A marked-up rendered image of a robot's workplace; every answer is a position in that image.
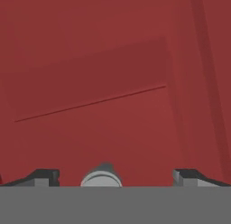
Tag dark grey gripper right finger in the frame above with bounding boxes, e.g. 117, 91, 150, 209
171, 168, 231, 188

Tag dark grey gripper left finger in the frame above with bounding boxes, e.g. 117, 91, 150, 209
1, 168, 60, 188

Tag red drawer front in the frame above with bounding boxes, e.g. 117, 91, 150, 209
0, 0, 225, 188

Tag red cupboard front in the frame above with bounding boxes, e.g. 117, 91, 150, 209
200, 0, 231, 177

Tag grey round drawer handle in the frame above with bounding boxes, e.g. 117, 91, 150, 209
79, 162, 124, 188

